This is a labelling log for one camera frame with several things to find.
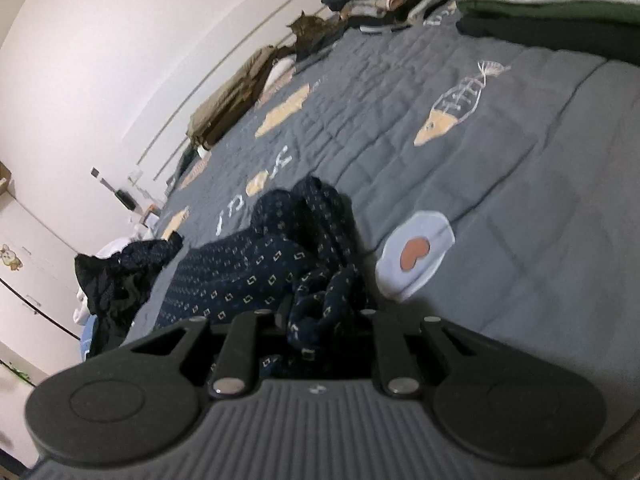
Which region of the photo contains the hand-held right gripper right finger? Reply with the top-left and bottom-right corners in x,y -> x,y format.
360,310 -> 506,401

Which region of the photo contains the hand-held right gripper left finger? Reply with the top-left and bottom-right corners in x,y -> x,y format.
122,310 -> 281,401

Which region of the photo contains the navy dotted sweater orange lining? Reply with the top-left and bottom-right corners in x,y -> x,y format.
152,176 -> 381,381

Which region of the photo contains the black garment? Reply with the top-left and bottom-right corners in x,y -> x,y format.
75,255 -> 156,358

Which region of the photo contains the light grey hoodie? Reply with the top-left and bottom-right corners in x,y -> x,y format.
72,240 -> 133,326

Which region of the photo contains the dark grey pillow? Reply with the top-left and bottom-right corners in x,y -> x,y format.
165,147 -> 201,196

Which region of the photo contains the grey patchwork quilt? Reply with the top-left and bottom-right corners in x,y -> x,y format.
100,0 -> 640,461

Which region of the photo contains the white bed headboard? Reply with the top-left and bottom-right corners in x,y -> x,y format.
135,0 -> 346,186

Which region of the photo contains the folded brown blanket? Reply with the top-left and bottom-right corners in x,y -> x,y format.
197,47 -> 296,150

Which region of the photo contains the white wardrobe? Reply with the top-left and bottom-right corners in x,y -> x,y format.
0,160 -> 86,461

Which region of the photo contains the green leafy ornament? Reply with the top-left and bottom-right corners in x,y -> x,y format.
5,365 -> 33,387

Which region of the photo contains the cartoon mouse sticker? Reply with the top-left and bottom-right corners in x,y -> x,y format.
0,244 -> 24,272

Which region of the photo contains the white pillow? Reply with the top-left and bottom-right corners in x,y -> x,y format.
265,56 -> 296,93

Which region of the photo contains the tabby cat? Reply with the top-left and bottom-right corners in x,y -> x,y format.
286,10 -> 346,61

